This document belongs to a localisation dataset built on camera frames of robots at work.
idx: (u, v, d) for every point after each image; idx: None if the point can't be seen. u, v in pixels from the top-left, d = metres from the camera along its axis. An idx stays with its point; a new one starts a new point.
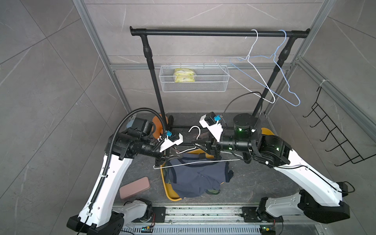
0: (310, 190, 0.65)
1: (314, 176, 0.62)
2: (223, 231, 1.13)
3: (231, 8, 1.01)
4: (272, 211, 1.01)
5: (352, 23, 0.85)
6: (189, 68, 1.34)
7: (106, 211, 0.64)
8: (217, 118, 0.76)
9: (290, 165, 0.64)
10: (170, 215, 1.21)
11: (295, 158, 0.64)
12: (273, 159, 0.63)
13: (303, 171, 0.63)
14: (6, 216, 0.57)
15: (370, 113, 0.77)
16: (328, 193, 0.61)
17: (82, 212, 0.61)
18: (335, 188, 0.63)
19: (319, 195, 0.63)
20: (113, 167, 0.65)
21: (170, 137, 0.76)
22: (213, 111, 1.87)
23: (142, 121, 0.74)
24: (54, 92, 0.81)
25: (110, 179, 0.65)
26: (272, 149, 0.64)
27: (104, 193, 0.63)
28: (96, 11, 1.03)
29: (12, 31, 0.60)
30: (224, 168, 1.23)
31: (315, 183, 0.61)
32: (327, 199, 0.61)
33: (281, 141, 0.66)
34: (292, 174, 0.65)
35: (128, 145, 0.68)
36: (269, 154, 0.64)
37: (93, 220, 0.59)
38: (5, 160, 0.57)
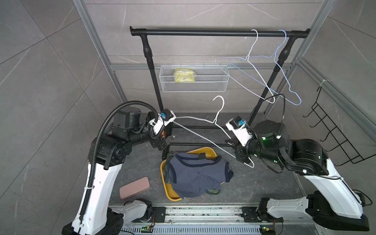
0: (333, 200, 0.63)
1: (345, 189, 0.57)
2: (224, 231, 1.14)
3: (231, 8, 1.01)
4: (274, 212, 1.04)
5: (352, 23, 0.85)
6: (189, 68, 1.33)
7: (99, 220, 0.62)
8: (242, 122, 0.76)
9: (328, 176, 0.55)
10: (170, 215, 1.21)
11: (331, 168, 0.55)
12: (313, 167, 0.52)
13: (337, 183, 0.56)
14: (5, 216, 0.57)
15: (370, 113, 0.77)
16: (354, 206, 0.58)
17: (74, 222, 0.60)
18: (359, 201, 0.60)
19: (341, 205, 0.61)
20: (99, 177, 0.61)
21: (164, 117, 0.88)
22: (213, 112, 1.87)
23: (124, 117, 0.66)
24: (54, 92, 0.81)
25: (97, 190, 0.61)
26: (312, 156, 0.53)
27: (93, 204, 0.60)
28: (96, 11, 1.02)
29: (12, 31, 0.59)
30: (223, 168, 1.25)
31: (342, 193, 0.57)
32: (350, 210, 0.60)
33: (318, 145, 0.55)
34: (321, 183, 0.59)
35: (112, 151, 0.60)
36: (307, 162, 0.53)
37: (85, 231, 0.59)
38: (5, 160, 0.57)
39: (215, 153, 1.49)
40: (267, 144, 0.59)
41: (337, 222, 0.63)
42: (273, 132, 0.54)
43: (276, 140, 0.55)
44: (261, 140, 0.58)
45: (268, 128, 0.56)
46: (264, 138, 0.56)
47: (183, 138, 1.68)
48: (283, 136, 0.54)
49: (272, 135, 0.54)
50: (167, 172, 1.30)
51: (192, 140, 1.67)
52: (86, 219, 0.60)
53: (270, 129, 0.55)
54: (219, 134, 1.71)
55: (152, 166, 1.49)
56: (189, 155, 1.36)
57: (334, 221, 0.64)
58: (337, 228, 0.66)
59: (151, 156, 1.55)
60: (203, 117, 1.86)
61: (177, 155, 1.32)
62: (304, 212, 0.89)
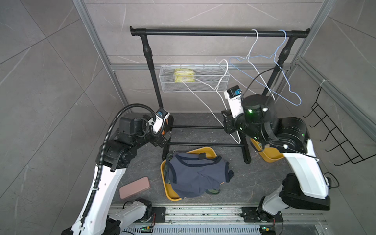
0: (303, 181, 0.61)
1: (318, 170, 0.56)
2: (224, 231, 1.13)
3: (231, 8, 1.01)
4: (269, 208, 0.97)
5: (352, 23, 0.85)
6: (189, 68, 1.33)
7: (99, 223, 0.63)
8: (238, 92, 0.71)
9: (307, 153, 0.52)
10: (170, 215, 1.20)
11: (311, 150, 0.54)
12: (294, 144, 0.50)
13: (312, 163, 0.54)
14: (5, 216, 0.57)
15: (370, 113, 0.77)
16: (322, 187, 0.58)
17: (75, 224, 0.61)
18: (327, 183, 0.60)
19: (311, 185, 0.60)
20: (105, 179, 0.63)
21: (161, 115, 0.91)
22: (213, 112, 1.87)
23: (128, 123, 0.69)
24: (54, 92, 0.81)
25: (101, 192, 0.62)
26: (295, 132, 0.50)
27: (96, 207, 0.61)
28: (96, 11, 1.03)
29: (12, 31, 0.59)
30: (223, 168, 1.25)
31: (316, 174, 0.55)
32: (317, 191, 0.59)
33: (303, 123, 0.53)
34: (297, 164, 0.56)
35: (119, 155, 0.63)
36: (289, 138, 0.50)
37: (85, 234, 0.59)
38: (5, 160, 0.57)
39: (215, 153, 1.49)
40: (251, 118, 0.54)
41: (301, 199, 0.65)
42: (260, 105, 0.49)
43: (263, 113, 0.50)
44: (246, 112, 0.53)
45: (254, 100, 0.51)
46: (249, 111, 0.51)
47: (183, 138, 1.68)
48: (270, 109, 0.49)
49: (258, 108, 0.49)
50: (167, 172, 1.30)
51: (192, 140, 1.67)
52: (87, 222, 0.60)
53: (258, 102, 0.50)
54: (219, 134, 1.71)
55: (152, 166, 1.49)
56: (189, 155, 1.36)
57: (299, 199, 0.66)
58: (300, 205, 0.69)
59: (151, 156, 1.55)
60: (203, 117, 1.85)
61: (177, 155, 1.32)
62: (275, 198, 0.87)
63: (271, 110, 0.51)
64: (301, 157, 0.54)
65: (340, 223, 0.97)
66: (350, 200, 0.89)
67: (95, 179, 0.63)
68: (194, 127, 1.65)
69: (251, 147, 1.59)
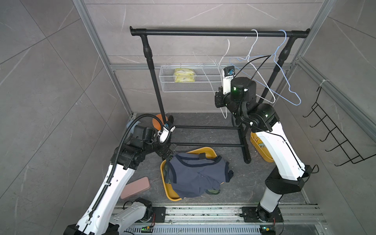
0: (278, 163, 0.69)
1: (288, 152, 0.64)
2: (224, 231, 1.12)
3: (231, 8, 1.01)
4: (266, 204, 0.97)
5: (352, 23, 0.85)
6: (189, 69, 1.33)
7: (105, 221, 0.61)
8: (231, 72, 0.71)
9: (272, 132, 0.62)
10: (170, 215, 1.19)
11: (279, 130, 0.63)
12: (258, 122, 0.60)
13: (279, 143, 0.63)
14: (5, 217, 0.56)
15: (370, 113, 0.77)
16: (292, 168, 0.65)
17: (82, 219, 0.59)
18: (300, 166, 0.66)
19: (284, 167, 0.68)
20: (117, 176, 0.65)
21: (167, 127, 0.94)
22: (213, 112, 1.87)
23: (141, 129, 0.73)
24: (54, 92, 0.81)
25: (112, 188, 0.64)
26: (262, 113, 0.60)
27: (105, 202, 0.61)
28: (96, 11, 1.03)
29: (12, 31, 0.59)
30: (223, 168, 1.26)
31: (284, 154, 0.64)
32: (289, 172, 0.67)
33: (273, 108, 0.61)
34: (269, 144, 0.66)
35: (133, 157, 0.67)
36: (256, 117, 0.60)
37: (91, 229, 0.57)
38: (5, 160, 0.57)
39: (215, 153, 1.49)
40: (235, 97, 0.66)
41: (280, 182, 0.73)
42: (243, 85, 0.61)
43: (244, 93, 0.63)
44: (231, 90, 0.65)
45: (242, 81, 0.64)
46: (234, 88, 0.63)
47: (183, 138, 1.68)
48: (249, 91, 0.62)
49: (241, 88, 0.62)
50: (167, 172, 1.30)
51: (192, 140, 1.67)
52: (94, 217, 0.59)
53: (242, 82, 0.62)
54: (219, 134, 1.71)
55: (152, 166, 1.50)
56: (189, 155, 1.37)
57: (277, 180, 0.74)
58: (280, 189, 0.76)
59: (152, 156, 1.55)
60: (203, 117, 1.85)
61: (177, 155, 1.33)
62: (267, 189, 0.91)
63: (250, 93, 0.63)
64: (269, 136, 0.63)
65: (340, 222, 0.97)
66: (349, 200, 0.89)
67: (108, 175, 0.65)
68: (194, 127, 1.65)
69: (251, 147, 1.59)
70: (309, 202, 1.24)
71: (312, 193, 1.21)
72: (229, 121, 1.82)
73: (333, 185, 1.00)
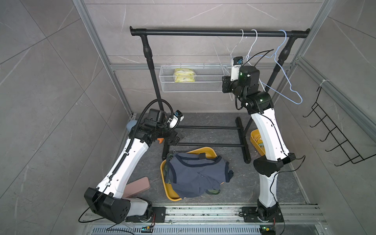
0: (265, 144, 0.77)
1: (274, 134, 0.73)
2: (223, 231, 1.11)
3: (231, 8, 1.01)
4: (263, 200, 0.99)
5: (352, 23, 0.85)
6: (189, 68, 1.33)
7: (121, 186, 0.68)
8: (240, 61, 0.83)
9: (264, 116, 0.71)
10: (170, 215, 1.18)
11: (271, 115, 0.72)
12: (252, 105, 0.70)
13: (267, 125, 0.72)
14: (5, 217, 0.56)
15: (370, 113, 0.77)
16: (274, 148, 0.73)
17: (101, 182, 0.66)
18: (282, 149, 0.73)
19: (268, 148, 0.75)
20: (134, 147, 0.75)
21: (177, 116, 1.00)
22: (213, 112, 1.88)
23: (155, 112, 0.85)
24: (55, 92, 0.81)
25: (129, 157, 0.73)
26: (257, 98, 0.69)
27: (123, 168, 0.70)
28: (96, 11, 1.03)
29: (12, 31, 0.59)
30: (223, 168, 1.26)
31: (269, 135, 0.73)
32: (271, 152, 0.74)
33: (269, 97, 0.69)
34: (259, 125, 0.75)
35: (147, 133, 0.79)
36: (251, 100, 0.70)
37: (111, 190, 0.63)
38: (5, 160, 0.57)
39: (215, 153, 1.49)
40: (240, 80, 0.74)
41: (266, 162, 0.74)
42: (248, 71, 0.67)
43: (247, 79, 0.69)
44: (239, 75, 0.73)
45: (248, 67, 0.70)
46: (240, 73, 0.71)
47: (183, 138, 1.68)
48: (252, 77, 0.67)
49: (246, 73, 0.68)
50: (167, 172, 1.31)
51: (192, 140, 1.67)
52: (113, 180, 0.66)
53: (248, 68, 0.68)
54: (219, 134, 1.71)
55: (152, 166, 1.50)
56: (189, 155, 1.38)
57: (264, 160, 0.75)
58: (264, 170, 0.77)
59: (152, 156, 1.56)
60: (203, 117, 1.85)
61: (177, 155, 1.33)
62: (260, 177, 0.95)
63: (253, 80, 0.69)
64: (260, 118, 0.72)
65: (340, 222, 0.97)
66: (349, 200, 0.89)
67: (127, 146, 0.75)
68: (194, 127, 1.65)
69: (251, 147, 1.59)
70: (309, 202, 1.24)
71: (313, 193, 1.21)
72: (228, 121, 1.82)
73: (333, 185, 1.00)
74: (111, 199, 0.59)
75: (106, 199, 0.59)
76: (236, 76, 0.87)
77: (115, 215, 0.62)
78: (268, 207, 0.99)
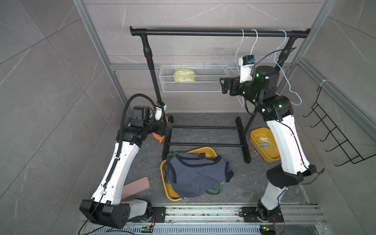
0: (282, 155, 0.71)
1: (294, 145, 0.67)
2: (223, 231, 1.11)
3: (231, 8, 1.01)
4: (266, 201, 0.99)
5: (352, 23, 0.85)
6: (189, 68, 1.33)
7: (118, 192, 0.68)
8: (251, 61, 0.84)
9: (283, 123, 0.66)
10: (170, 215, 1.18)
11: (291, 123, 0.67)
12: (270, 110, 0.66)
13: (287, 133, 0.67)
14: (5, 216, 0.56)
15: (370, 113, 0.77)
16: (294, 160, 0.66)
17: (96, 191, 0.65)
18: (302, 161, 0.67)
19: (286, 159, 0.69)
20: (125, 150, 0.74)
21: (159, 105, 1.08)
22: (213, 112, 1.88)
23: (139, 110, 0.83)
24: (55, 92, 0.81)
25: (122, 162, 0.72)
26: (275, 103, 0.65)
27: (117, 174, 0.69)
28: (96, 11, 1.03)
29: (12, 31, 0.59)
30: (223, 168, 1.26)
31: (288, 145, 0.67)
32: (290, 164, 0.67)
33: (289, 102, 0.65)
34: (276, 134, 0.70)
35: (136, 133, 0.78)
36: (268, 106, 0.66)
37: (108, 198, 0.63)
38: (5, 160, 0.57)
39: (215, 153, 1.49)
40: (257, 82, 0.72)
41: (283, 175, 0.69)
42: (267, 74, 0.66)
43: (265, 81, 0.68)
44: (255, 76, 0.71)
45: (267, 69, 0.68)
46: (257, 75, 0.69)
47: (183, 138, 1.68)
48: (270, 80, 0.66)
49: (264, 75, 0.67)
50: (167, 172, 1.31)
51: (192, 140, 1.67)
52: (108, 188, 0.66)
53: (266, 70, 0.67)
54: (219, 134, 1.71)
55: (152, 166, 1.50)
56: (189, 155, 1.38)
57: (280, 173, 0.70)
58: (279, 183, 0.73)
59: (152, 156, 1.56)
60: (203, 117, 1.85)
61: (177, 155, 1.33)
62: (269, 184, 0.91)
63: (271, 82, 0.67)
64: (279, 126, 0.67)
65: (340, 222, 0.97)
66: (350, 200, 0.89)
67: (116, 151, 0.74)
68: (194, 127, 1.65)
69: (251, 147, 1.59)
70: (309, 202, 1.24)
71: (313, 193, 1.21)
72: (228, 121, 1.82)
73: (333, 185, 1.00)
74: (110, 207, 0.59)
75: (105, 208, 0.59)
76: (246, 77, 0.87)
77: (116, 222, 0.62)
78: (270, 210, 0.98)
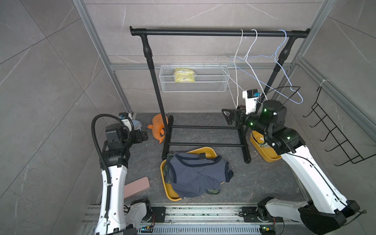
0: (311, 191, 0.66)
1: (317, 177, 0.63)
2: (223, 231, 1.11)
3: (231, 8, 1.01)
4: (271, 208, 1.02)
5: (352, 23, 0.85)
6: (189, 68, 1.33)
7: (122, 216, 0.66)
8: (257, 94, 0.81)
9: (297, 155, 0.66)
10: (170, 215, 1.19)
11: (306, 154, 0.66)
12: (280, 144, 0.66)
13: (306, 166, 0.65)
14: (5, 217, 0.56)
15: (370, 113, 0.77)
16: (325, 196, 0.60)
17: (99, 224, 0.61)
18: (336, 196, 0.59)
19: (317, 195, 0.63)
20: (114, 175, 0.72)
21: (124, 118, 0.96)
22: (213, 112, 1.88)
23: (112, 132, 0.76)
24: (54, 92, 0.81)
25: (116, 186, 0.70)
26: (284, 135, 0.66)
27: (115, 198, 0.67)
28: (96, 11, 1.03)
29: (12, 31, 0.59)
30: (223, 168, 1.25)
31: (312, 178, 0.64)
32: (322, 201, 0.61)
33: (297, 133, 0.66)
34: (296, 167, 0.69)
35: (121, 156, 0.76)
36: (279, 140, 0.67)
37: (114, 225, 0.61)
38: (5, 160, 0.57)
39: (215, 153, 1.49)
40: (265, 117, 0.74)
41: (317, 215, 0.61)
42: (273, 108, 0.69)
43: (272, 115, 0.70)
44: (263, 110, 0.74)
45: (273, 105, 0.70)
46: (265, 109, 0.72)
47: (183, 138, 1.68)
48: (278, 115, 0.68)
49: (271, 110, 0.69)
50: (167, 172, 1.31)
51: (192, 140, 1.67)
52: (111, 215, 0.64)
53: (273, 106, 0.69)
54: (219, 134, 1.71)
55: (152, 165, 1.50)
56: (189, 155, 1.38)
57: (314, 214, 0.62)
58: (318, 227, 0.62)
59: (152, 156, 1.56)
60: (203, 117, 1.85)
61: (177, 155, 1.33)
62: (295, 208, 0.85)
63: (279, 117, 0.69)
64: (295, 157, 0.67)
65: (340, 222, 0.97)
66: (350, 200, 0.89)
67: (106, 178, 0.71)
68: (194, 127, 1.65)
69: (251, 147, 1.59)
70: None
71: None
72: None
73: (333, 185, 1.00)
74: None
75: None
76: (252, 109, 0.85)
77: None
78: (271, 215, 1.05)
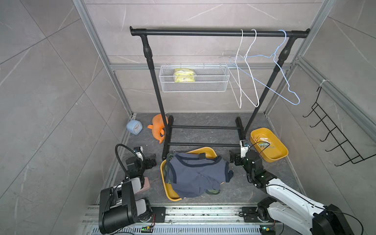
0: (298, 211, 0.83)
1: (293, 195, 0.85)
2: (223, 231, 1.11)
3: (231, 8, 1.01)
4: (273, 212, 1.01)
5: (352, 23, 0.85)
6: (189, 68, 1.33)
7: None
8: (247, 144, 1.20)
9: (270, 183, 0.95)
10: (170, 215, 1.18)
11: (278, 182, 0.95)
12: (260, 185, 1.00)
13: (281, 190, 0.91)
14: (5, 216, 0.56)
15: (370, 113, 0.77)
16: (302, 205, 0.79)
17: None
18: (311, 203, 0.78)
19: (301, 210, 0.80)
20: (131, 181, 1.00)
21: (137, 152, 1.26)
22: (213, 112, 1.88)
23: (133, 166, 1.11)
24: (55, 92, 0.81)
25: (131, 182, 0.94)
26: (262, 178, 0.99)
27: None
28: (96, 11, 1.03)
29: (12, 31, 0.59)
30: (223, 168, 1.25)
31: (289, 197, 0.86)
32: (305, 212, 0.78)
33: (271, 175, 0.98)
34: (279, 196, 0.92)
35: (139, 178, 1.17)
36: (259, 181, 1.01)
37: None
38: (5, 160, 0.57)
39: (215, 153, 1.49)
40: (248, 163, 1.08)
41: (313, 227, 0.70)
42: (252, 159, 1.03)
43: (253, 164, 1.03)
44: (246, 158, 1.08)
45: (252, 155, 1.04)
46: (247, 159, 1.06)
47: (183, 138, 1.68)
48: (256, 163, 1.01)
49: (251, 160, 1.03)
50: (167, 172, 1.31)
51: (192, 140, 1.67)
52: None
53: (253, 157, 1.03)
54: (219, 134, 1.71)
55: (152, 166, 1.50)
56: (189, 155, 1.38)
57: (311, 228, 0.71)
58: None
59: None
60: (203, 117, 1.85)
61: (177, 155, 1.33)
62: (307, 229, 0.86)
63: (258, 164, 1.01)
64: (271, 188, 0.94)
65: None
66: (349, 201, 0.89)
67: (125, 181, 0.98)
68: (194, 127, 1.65)
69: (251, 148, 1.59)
70: None
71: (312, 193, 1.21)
72: (228, 121, 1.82)
73: (333, 185, 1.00)
74: None
75: None
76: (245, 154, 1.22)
77: None
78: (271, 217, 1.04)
